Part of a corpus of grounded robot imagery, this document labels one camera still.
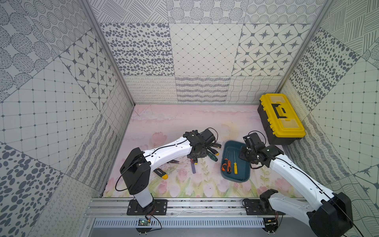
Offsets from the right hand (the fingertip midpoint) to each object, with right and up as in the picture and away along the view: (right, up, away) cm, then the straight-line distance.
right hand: (242, 156), depth 82 cm
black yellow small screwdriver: (-26, -6, +7) cm, 28 cm away
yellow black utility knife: (-46, -11, +2) cm, 48 cm away
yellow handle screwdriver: (-2, -7, +6) cm, 10 cm away
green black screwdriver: (-16, -3, +8) cm, 18 cm away
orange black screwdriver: (-8, -6, +6) cm, 12 cm away
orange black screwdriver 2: (-6, -8, +4) cm, 11 cm away
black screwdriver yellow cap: (-14, 0, +11) cm, 18 cm away
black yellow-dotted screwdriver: (-12, +3, +14) cm, 19 cm away
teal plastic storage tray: (-3, 0, +12) cm, 12 cm away
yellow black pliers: (-40, -6, +9) cm, 42 cm away
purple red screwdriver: (-28, -8, +6) cm, 30 cm away
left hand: (-23, +3, 0) cm, 23 cm away
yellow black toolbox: (+26, +19, +6) cm, 33 cm away
